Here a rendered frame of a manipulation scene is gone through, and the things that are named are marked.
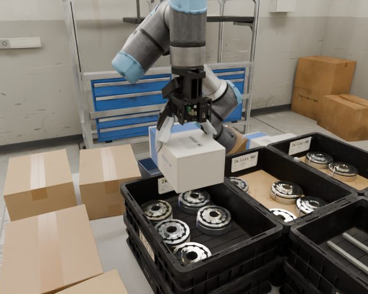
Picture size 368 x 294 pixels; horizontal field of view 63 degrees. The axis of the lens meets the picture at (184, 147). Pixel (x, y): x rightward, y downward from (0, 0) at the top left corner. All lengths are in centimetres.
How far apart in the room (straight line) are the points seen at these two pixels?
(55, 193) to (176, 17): 78
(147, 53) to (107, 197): 62
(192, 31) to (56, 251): 62
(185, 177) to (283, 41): 399
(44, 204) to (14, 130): 253
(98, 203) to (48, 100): 250
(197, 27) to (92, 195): 74
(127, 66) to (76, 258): 48
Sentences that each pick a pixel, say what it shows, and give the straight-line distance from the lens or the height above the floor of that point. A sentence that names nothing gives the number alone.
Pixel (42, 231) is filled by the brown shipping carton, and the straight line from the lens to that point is 95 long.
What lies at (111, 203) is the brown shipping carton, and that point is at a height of 76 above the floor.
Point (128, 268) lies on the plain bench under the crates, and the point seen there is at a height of 70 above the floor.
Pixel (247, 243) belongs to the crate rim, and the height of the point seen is 93.
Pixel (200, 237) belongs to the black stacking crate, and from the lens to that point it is 90.
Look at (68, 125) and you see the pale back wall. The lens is 365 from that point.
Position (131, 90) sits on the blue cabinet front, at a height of 77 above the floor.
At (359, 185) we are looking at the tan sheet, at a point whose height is 83.
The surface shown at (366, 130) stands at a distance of 410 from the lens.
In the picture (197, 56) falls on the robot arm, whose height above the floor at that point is 133.
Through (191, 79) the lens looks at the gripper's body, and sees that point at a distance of 62.
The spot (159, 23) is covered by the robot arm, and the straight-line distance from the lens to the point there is 72.
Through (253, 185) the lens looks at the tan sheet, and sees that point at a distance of 114.
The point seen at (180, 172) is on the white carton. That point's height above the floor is 110.
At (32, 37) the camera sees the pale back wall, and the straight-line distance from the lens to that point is 342.
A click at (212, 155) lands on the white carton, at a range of 67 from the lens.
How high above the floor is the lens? 142
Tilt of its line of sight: 25 degrees down
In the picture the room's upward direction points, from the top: straight up
